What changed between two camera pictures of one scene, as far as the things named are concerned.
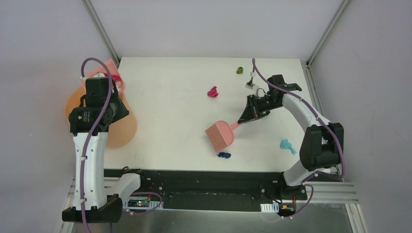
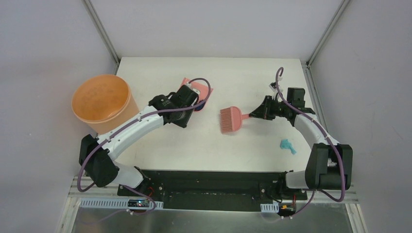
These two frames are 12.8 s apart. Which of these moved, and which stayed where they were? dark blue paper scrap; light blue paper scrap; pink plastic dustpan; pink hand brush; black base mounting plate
Moved: dark blue paper scrap; pink hand brush; pink plastic dustpan
Stayed: light blue paper scrap; black base mounting plate
